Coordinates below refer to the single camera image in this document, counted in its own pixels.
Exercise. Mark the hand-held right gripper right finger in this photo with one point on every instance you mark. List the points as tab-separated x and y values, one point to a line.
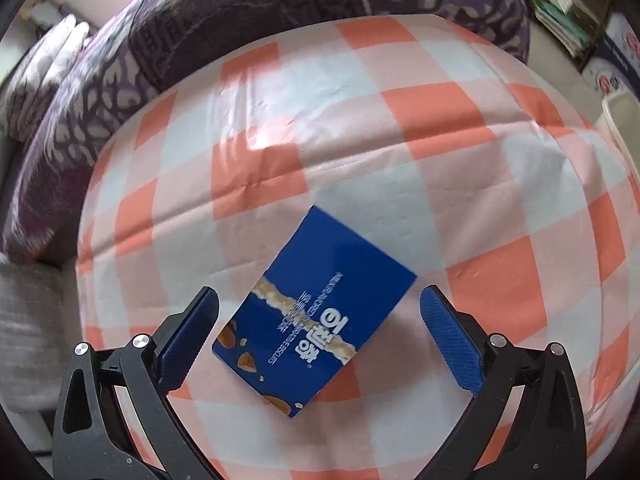
452	345

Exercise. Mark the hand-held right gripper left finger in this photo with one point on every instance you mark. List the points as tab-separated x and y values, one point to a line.
187	345

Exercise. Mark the blue biscuit box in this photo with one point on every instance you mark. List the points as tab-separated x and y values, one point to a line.
325	300

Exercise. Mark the white plastic trash bin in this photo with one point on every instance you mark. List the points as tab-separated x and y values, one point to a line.
622	115

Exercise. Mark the grey checked mat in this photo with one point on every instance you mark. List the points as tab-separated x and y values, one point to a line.
35	330

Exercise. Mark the orange white checked tablecloth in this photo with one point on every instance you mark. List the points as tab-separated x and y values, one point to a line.
400	150

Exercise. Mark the blue white carton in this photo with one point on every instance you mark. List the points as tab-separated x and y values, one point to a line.
617	55

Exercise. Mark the wooden bookshelf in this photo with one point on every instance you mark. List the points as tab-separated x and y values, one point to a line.
590	35

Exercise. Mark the row of books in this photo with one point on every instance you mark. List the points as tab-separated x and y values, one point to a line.
555	12

